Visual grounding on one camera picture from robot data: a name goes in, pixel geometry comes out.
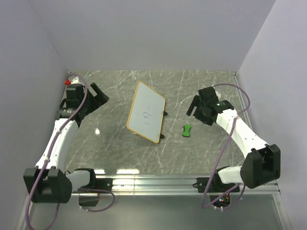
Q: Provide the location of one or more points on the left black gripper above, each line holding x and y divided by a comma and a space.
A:
99, 99

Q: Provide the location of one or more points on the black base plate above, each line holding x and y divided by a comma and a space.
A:
103, 184
216, 185

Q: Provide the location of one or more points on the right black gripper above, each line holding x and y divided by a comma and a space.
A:
195, 103

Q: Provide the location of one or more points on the right side aluminium rail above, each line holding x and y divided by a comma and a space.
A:
242, 99

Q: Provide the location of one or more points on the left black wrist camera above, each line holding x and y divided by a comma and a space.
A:
75, 92

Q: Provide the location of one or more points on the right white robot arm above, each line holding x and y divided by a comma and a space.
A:
262, 161

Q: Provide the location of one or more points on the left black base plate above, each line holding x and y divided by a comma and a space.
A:
103, 184

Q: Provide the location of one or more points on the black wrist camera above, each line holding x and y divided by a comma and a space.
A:
75, 92
208, 95

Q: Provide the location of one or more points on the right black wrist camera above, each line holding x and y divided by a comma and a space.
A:
208, 95

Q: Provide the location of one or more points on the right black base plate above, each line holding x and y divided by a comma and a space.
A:
216, 185

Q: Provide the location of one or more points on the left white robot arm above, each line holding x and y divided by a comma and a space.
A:
47, 182

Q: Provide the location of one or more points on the aluminium mounting rail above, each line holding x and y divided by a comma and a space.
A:
153, 185

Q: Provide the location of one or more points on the green whiteboard eraser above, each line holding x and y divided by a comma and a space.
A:
186, 130

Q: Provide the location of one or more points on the white board with orange frame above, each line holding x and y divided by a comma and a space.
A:
147, 112

